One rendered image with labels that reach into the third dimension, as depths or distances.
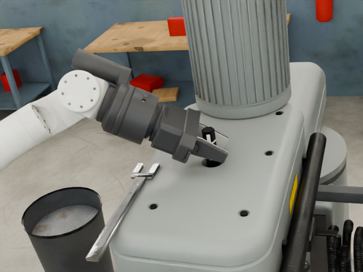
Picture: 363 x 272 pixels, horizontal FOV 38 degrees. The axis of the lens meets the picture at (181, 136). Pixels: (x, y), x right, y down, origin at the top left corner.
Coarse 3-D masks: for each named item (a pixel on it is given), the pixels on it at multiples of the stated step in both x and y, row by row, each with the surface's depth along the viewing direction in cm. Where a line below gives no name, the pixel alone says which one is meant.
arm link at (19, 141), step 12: (12, 120) 84; (0, 132) 84; (12, 132) 84; (24, 132) 84; (0, 144) 83; (12, 144) 84; (24, 144) 85; (36, 144) 86; (0, 156) 84; (12, 156) 85; (0, 168) 85
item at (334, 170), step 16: (320, 128) 162; (336, 144) 153; (336, 160) 146; (320, 176) 140; (336, 176) 144; (320, 208) 135; (336, 208) 146; (320, 224) 137; (336, 224) 145; (320, 240) 139; (320, 256) 142
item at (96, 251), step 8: (136, 168) 92; (152, 168) 92; (136, 176) 90; (144, 176) 90; (152, 176) 90; (136, 184) 88; (128, 192) 86; (136, 192) 86; (128, 200) 84; (120, 208) 83; (128, 208) 83; (112, 216) 81; (120, 216) 81; (112, 224) 79; (104, 232) 78; (112, 232) 78; (96, 240) 77; (104, 240) 76; (96, 248) 75; (104, 248) 75; (88, 256) 74; (96, 256) 73
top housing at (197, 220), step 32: (224, 128) 102; (256, 128) 100; (288, 128) 98; (160, 160) 95; (192, 160) 93; (256, 160) 90; (288, 160) 91; (160, 192) 86; (192, 192) 85; (224, 192) 83; (256, 192) 82; (288, 192) 89; (128, 224) 80; (160, 224) 79; (192, 224) 78; (224, 224) 77; (256, 224) 76; (288, 224) 90; (128, 256) 79; (160, 256) 76; (192, 256) 74; (224, 256) 73; (256, 256) 73
